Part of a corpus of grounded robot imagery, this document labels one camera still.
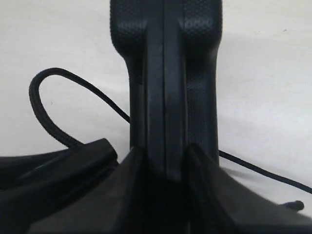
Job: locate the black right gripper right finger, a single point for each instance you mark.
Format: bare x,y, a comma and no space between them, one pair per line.
221,205

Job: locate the black plastic carry case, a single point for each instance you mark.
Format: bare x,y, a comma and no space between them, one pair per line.
170,48

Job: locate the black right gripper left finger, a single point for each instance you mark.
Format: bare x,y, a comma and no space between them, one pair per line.
75,191

